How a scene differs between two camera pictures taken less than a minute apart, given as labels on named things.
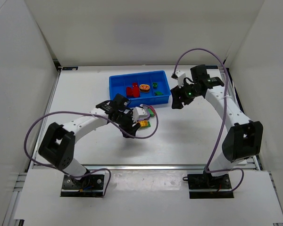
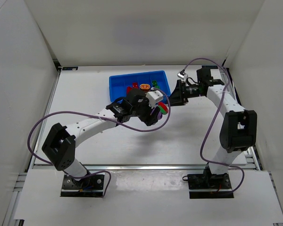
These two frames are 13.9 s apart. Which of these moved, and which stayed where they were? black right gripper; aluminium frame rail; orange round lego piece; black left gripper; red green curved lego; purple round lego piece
Moved: red green curved lego; purple round lego piece; black left gripper
Stayed: black right gripper; orange round lego piece; aluminium frame rail
